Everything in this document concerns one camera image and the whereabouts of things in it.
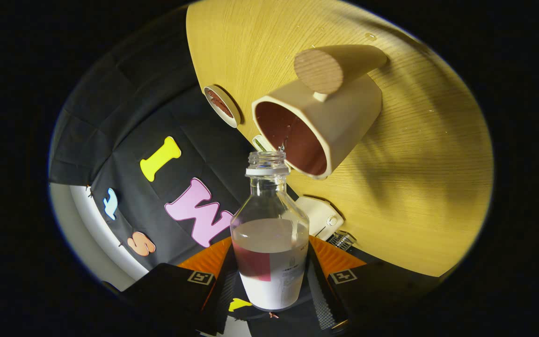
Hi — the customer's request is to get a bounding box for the metal wire holder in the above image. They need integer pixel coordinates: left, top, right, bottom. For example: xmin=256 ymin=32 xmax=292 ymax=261
xmin=328 ymin=231 xmax=357 ymax=252

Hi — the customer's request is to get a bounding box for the white round plate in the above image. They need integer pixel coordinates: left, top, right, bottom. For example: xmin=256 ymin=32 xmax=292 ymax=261
xmin=204 ymin=85 xmax=242 ymax=128

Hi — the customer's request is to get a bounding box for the clear juice bottle white label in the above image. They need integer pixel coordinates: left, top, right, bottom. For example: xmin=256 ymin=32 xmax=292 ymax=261
xmin=230 ymin=151 xmax=310 ymax=311

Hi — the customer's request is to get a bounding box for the red sausage piece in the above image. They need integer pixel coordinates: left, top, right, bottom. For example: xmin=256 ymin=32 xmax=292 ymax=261
xmin=208 ymin=90 xmax=233 ymax=117

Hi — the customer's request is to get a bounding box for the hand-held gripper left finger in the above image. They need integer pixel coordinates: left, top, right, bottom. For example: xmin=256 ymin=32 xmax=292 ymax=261
xmin=120 ymin=236 xmax=240 ymax=335

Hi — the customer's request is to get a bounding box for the cream cup wooden handle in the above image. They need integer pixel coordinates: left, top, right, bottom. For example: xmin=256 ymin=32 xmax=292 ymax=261
xmin=252 ymin=44 xmax=388 ymax=180

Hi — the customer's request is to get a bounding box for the white toaster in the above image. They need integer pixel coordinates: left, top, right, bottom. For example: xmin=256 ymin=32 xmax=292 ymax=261
xmin=293 ymin=196 xmax=345 ymax=242

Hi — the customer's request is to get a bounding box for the black backdrop cloth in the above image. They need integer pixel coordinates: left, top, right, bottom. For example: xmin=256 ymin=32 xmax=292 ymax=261
xmin=49 ymin=9 xmax=307 ymax=337

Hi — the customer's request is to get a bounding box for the wooden table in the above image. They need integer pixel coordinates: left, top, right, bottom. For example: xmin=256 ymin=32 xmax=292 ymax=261
xmin=186 ymin=0 xmax=494 ymax=278

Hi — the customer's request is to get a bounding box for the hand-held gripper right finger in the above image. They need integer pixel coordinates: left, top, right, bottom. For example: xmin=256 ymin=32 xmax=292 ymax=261
xmin=307 ymin=236 xmax=438 ymax=334

